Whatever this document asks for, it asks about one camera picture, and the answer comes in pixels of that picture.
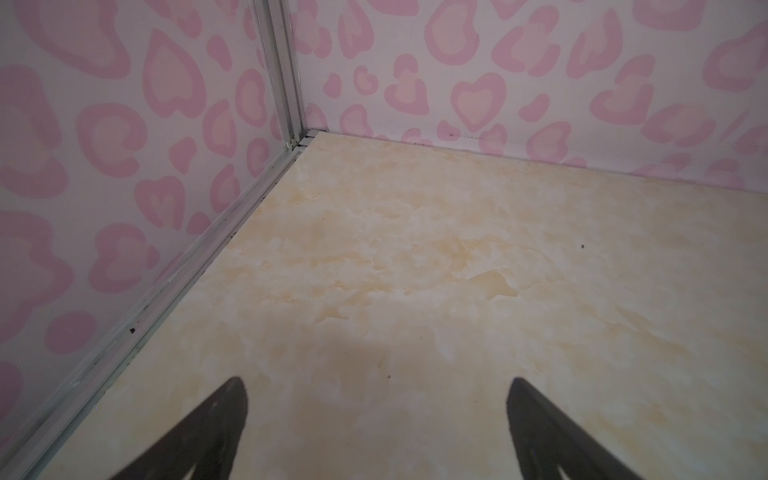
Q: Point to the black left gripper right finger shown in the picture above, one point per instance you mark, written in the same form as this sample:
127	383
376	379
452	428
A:
550	445

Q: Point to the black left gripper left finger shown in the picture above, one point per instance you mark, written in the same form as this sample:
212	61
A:
203	445

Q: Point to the aluminium floor edge rail left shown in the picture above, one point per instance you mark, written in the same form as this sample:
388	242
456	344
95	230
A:
30	455

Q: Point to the aluminium corner frame post left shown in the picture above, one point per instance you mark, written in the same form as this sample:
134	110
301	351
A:
273	23

